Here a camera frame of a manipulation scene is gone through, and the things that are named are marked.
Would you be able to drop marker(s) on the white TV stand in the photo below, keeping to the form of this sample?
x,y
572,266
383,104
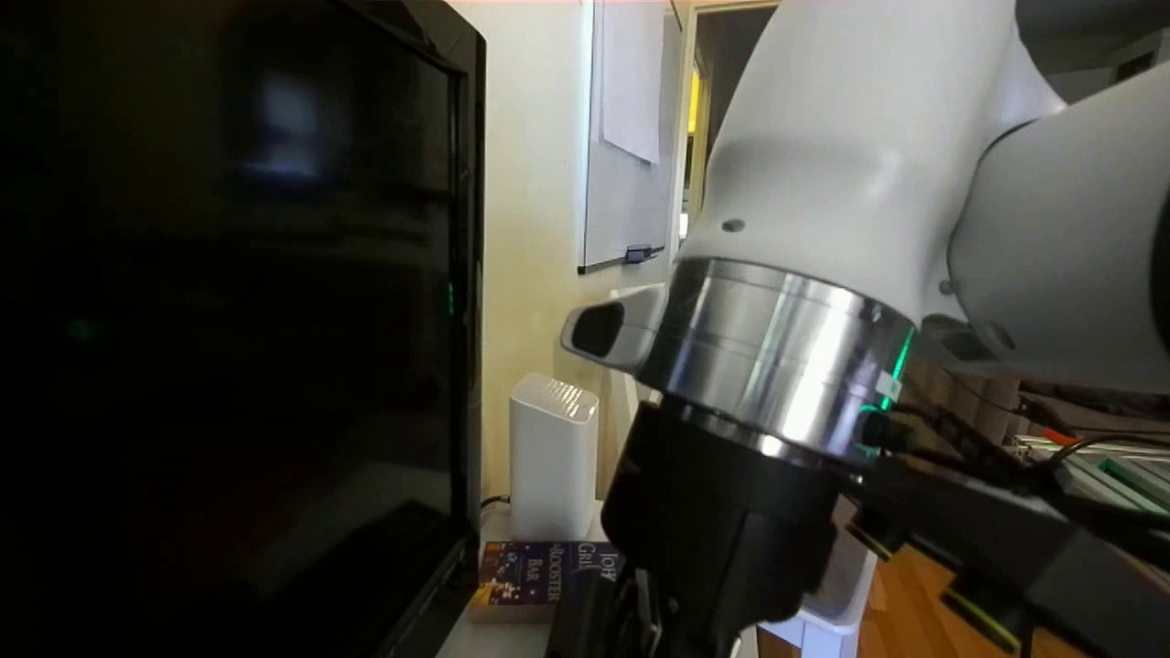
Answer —
x,y
491,639

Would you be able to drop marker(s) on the brown sofa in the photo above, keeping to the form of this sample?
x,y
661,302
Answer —
x,y
964,389

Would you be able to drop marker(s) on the blue whiteboard marker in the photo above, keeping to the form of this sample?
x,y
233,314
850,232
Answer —
x,y
635,252

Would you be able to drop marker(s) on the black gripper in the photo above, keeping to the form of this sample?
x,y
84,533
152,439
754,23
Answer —
x,y
718,523

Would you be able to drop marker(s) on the white wall whiteboard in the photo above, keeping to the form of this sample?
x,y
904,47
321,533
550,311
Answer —
x,y
624,193

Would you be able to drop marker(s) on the white router box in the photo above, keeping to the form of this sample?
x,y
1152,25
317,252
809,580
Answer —
x,y
552,459

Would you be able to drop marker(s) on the black flat screen TV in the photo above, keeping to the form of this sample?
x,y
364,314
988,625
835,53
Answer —
x,y
219,331

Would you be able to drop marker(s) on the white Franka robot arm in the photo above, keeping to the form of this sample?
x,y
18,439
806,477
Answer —
x,y
852,120

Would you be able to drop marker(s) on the purple book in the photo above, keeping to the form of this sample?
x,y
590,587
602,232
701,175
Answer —
x,y
536,575

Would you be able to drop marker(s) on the white paper sheet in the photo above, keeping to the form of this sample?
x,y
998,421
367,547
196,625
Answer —
x,y
630,75

